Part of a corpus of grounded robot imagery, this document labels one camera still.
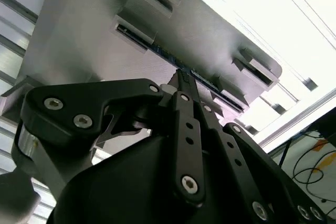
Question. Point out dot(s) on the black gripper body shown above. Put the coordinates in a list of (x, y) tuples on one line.
[(118, 187)]

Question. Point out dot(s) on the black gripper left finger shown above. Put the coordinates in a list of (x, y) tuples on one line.
[(78, 98)]

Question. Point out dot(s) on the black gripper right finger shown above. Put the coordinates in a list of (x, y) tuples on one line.
[(260, 166)]

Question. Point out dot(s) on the RAM stick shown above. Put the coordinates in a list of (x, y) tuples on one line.
[(207, 81)]

